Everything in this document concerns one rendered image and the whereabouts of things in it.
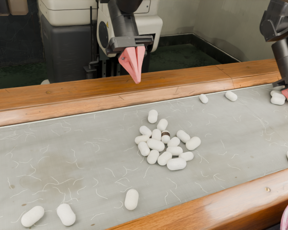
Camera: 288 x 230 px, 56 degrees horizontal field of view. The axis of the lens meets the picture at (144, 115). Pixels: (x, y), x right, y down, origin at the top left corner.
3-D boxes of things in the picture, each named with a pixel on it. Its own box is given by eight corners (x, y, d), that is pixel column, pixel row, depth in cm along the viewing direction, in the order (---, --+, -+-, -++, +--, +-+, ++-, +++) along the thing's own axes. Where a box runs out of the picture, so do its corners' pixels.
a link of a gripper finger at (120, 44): (153, 76, 60) (143, 37, 61) (122, 79, 57) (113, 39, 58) (142, 86, 66) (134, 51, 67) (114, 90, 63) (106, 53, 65)
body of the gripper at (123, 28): (155, 42, 62) (147, 13, 63) (113, 44, 58) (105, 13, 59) (145, 54, 68) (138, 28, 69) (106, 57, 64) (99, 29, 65)
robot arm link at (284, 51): (279, 43, 79) (265, 44, 77) (300, 31, 73) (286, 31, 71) (286, 65, 78) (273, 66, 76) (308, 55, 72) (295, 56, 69)
